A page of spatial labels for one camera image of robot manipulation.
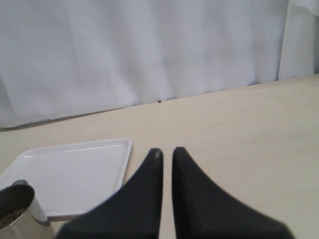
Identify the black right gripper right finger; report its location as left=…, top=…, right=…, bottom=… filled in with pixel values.
left=172, top=147, right=294, bottom=239

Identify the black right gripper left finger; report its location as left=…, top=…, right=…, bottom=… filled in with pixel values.
left=56, top=148, right=163, bottom=239

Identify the white plastic tray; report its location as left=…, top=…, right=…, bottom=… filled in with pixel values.
left=0, top=138, right=132, bottom=220

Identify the steel cup with kibble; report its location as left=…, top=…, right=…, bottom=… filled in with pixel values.
left=0, top=179, right=55, bottom=239

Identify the white curtain backdrop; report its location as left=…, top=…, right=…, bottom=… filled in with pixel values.
left=0, top=0, right=319, bottom=128

